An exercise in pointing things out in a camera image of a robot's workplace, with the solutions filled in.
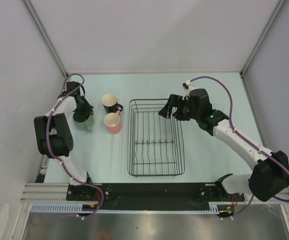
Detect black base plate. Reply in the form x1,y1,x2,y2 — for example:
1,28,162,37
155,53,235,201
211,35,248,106
66,182,245,211

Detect black wire dish rack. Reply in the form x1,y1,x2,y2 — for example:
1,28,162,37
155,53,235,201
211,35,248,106
127,98,185,177

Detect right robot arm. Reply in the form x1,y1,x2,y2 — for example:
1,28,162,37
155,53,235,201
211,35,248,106
158,88,289,202

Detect black cup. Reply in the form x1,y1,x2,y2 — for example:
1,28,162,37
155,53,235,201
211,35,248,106
101,93,123,114

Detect small clear faceted glass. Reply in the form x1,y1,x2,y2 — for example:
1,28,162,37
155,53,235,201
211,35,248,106
212,104,224,112

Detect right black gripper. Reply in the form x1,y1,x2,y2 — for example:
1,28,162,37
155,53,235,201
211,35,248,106
158,93,201,121

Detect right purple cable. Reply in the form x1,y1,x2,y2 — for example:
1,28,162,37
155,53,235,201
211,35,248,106
190,75,289,221

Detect green ceramic cup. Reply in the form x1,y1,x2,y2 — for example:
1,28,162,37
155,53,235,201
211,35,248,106
72,112,94,132

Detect white slotted cable duct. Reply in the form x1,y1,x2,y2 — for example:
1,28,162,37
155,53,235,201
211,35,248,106
30,203,230,215

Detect pink mug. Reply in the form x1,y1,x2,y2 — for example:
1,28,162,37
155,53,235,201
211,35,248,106
103,110,122,135

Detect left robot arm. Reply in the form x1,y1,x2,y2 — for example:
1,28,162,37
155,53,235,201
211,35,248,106
33,81,95,200

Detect aluminium frame rail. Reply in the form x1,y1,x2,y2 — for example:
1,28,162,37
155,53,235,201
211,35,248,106
20,183,69,203

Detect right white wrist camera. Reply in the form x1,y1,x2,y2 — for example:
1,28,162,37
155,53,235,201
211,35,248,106
182,80,197,99

